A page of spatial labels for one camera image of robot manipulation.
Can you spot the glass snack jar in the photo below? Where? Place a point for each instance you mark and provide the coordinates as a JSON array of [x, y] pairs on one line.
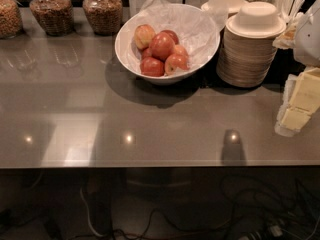
[[104, 16], [55, 17], [10, 19]]

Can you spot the white ceramic bowl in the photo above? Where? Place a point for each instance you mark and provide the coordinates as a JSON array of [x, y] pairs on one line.
[[126, 47]]

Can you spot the upturned paper bowl front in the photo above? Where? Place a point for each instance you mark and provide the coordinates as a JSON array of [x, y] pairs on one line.
[[256, 20]]

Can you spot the red apple front left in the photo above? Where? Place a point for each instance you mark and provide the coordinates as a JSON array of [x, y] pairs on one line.
[[152, 67]]

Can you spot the orange apple right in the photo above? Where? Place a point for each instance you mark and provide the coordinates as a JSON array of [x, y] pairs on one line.
[[179, 49]]

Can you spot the upturned paper bowl back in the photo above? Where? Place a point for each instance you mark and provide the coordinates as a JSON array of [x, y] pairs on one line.
[[231, 6]]

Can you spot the large red apple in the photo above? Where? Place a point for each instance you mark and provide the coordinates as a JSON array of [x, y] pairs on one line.
[[161, 46]]

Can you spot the yellowish apple back left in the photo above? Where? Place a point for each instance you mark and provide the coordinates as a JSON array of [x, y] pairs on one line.
[[143, 35]]

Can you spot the upturned paper bowl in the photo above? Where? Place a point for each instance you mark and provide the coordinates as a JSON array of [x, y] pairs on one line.
[[256, 20], [231, 6]]

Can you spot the red-yellow apple front right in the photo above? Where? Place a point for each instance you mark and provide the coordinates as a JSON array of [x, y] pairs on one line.
[[174, 62]]

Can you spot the small red hidden apple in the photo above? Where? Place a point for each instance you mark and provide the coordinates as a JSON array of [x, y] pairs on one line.
[[146, 53]]

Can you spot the white paper bowl liner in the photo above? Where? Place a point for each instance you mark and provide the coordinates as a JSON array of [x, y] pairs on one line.
[[190, 27]]

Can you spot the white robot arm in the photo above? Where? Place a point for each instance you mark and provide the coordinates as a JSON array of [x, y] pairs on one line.
[[307, 40]]

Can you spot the left glass snack jar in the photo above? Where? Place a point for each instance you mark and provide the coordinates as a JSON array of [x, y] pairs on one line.
[[10, 19]]

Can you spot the middle glass snack jar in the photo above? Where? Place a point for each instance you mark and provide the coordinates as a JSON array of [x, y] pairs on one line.
[[55, 17]]

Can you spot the stack of paper plates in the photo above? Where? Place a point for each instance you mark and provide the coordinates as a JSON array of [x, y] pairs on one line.
[[244, 62]]

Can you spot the right glass snack jar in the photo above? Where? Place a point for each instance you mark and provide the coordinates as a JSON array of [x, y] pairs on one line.
[[104, 16]]

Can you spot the dark red back apple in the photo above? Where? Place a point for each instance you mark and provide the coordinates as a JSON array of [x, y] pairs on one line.
[[172, 34]]

